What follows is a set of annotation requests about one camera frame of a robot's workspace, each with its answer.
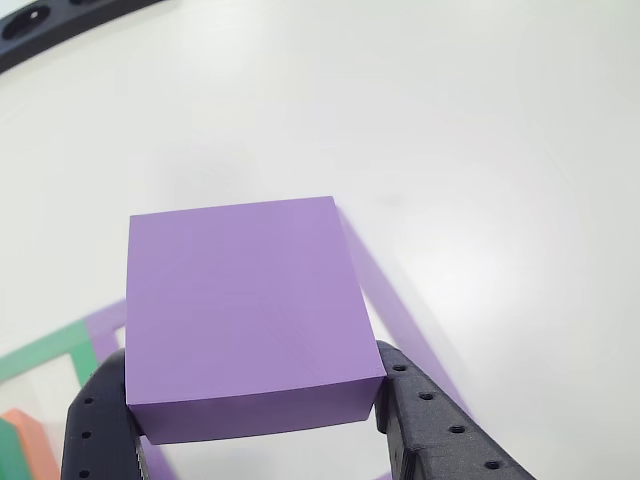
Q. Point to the green block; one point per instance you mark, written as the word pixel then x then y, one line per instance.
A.
pixel 12 455

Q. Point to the large purple block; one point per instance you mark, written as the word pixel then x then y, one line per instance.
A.
pixel 250 300

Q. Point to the purple tape square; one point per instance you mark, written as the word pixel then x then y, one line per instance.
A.
pixel 397 310

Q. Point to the green tape square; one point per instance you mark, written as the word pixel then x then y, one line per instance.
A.
pixel 45 350

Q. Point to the orange block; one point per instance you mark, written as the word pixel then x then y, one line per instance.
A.
pixel 37 445

